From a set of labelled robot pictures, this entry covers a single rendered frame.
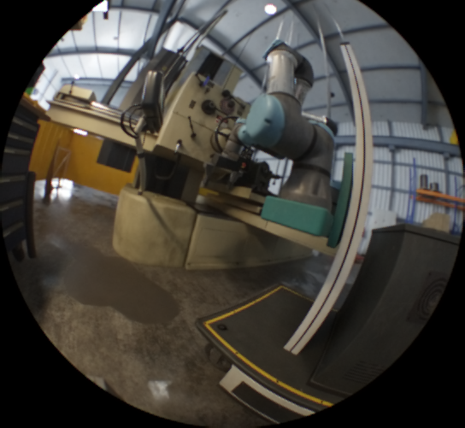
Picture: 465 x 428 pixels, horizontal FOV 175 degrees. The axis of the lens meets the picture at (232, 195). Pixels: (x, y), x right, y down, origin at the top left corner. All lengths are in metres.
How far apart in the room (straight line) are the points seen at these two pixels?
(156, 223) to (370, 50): 8.49
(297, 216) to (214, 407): 0.81
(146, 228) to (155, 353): 0.96
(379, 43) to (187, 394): 8.72
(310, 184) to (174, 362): 0.90
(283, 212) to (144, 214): 1.15
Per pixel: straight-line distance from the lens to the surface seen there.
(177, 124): 1.33
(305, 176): 0.37
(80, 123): 1.72
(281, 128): 0.32
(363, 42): 7.96
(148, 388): 0.82
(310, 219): 0.33
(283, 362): 0.62
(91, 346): 0.91
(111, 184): 3.71
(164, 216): 1.34
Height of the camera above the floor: 0.79
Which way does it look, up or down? 2 degrees up
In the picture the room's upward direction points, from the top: 16 degrees clockwise
